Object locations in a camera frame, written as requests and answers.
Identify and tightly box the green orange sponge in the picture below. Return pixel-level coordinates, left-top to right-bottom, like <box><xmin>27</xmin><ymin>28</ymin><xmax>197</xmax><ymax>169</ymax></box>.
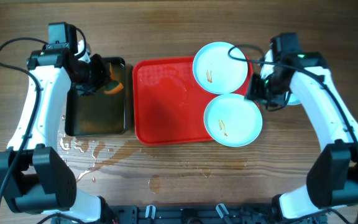
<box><xmin>104</xmin><ymin>64</ymin><xmax>124</xmax><ymax>95</ymax></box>

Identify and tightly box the white plate with long stain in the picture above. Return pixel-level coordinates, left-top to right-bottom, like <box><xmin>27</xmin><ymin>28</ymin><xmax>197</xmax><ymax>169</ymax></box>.
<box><xmin>286</xmin><ymin>92</ymin><xmax>301</xmax><ymax>106</ymax></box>

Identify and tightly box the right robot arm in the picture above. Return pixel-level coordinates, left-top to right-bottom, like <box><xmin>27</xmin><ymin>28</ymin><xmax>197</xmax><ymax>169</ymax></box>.
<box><xmin>246</xmin><ymin>50</ymin><xmax>358</xmax><ymax>223</ymax></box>

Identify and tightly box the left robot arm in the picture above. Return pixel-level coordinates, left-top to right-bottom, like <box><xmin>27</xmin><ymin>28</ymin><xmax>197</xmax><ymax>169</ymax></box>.
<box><xmin>0</xmin><ymin>50</ymin><xmax>116</xmax><ymax>223</ymax></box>

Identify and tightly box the black water tray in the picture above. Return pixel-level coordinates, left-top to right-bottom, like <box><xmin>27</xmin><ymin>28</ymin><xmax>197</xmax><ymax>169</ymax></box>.
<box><xmin>65</xmin><ymin>57</ymin><xmax>126</xmax><ymax>136</ymax></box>

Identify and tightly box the red plastic tray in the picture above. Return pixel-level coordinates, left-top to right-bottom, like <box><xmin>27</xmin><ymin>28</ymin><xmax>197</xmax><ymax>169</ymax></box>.
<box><xmin>132</xmin><ymin>57</ymin><xmax>252</xmax><ymax>146</ymax></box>

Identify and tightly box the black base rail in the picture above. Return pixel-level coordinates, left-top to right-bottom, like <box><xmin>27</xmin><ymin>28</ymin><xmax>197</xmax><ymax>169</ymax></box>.
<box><xmin>110</xmin><ymin>203</ymin><xmax>279</xmax><ymax>224</ymax></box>

